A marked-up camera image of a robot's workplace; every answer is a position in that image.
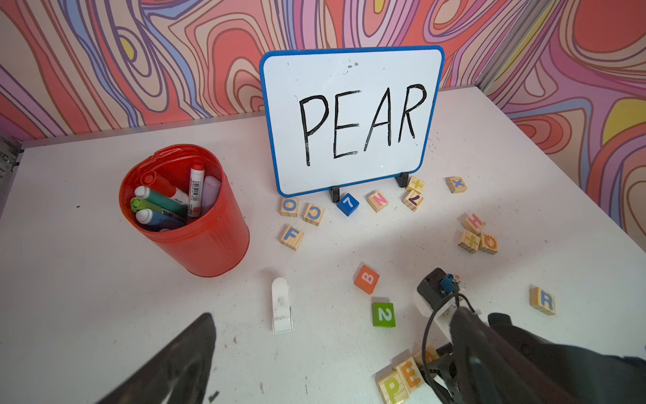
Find wooden block blue F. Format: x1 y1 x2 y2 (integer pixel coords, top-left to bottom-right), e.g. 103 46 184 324
279 226 304 251

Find wooden block orange O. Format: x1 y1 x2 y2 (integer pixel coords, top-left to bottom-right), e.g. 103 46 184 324
479 232 499 255

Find wooden block green P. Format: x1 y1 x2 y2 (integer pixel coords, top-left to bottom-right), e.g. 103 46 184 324
377 370 409 404

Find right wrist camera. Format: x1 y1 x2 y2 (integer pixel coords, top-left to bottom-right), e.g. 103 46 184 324
414 268 461 338

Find wooden block blue X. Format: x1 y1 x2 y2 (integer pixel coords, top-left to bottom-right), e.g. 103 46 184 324
445 177 468 194

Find wooden block blue O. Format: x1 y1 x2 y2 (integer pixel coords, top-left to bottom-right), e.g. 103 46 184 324
279 198 299 217

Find red plastic marker cup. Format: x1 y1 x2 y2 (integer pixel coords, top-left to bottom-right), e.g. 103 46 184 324
119 144 250 277

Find white whiteboard eraser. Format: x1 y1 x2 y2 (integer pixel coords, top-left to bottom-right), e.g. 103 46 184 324
271 277 293 334

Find wooden block pink N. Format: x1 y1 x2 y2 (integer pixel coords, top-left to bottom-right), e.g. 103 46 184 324
367 190 389 213

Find wooden block purple L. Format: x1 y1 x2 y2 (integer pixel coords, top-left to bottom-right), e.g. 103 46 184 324
403 190 424 211

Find wooden block orange E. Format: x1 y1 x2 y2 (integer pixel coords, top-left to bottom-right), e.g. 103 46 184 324
395 357 424 395

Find green marker in cup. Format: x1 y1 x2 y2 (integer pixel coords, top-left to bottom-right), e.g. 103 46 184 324
131 197 186 221

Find red marker in cup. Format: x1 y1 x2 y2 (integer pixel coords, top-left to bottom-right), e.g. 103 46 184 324
141 170 189 206

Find wooden block blue C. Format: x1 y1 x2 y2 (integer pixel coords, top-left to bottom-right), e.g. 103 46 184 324
303 203 325 227

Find wooden block green plus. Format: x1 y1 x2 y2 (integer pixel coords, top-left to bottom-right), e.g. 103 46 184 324
406 176 426 195

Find wooden block pink H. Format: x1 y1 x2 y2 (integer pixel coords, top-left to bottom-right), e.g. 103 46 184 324
459 212 486 235

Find blue block number 7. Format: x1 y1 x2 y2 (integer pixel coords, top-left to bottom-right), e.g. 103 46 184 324
336 193 359 216

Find orange block letter B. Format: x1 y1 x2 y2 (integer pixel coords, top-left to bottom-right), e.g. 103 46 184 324
354 265 380 295

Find blue framed whiteboard PEAR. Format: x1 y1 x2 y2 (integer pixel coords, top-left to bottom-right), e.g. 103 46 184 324
259 45 446 196

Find blue marker in cup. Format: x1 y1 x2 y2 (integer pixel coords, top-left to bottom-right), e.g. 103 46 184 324
135 209 185 232

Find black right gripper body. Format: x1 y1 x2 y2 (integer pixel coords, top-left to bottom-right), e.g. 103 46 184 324
423 305 576 404

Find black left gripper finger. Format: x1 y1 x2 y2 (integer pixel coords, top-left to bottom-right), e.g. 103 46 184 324
100 312 216 403

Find green block number 2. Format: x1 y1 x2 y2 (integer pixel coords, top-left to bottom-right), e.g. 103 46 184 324
372 302 396 328

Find wooden block blue R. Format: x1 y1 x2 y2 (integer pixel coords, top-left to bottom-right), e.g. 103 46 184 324
529 287 557 316

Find wooden block orange A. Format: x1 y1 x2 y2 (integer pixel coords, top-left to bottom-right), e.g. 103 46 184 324
413 345 439 373

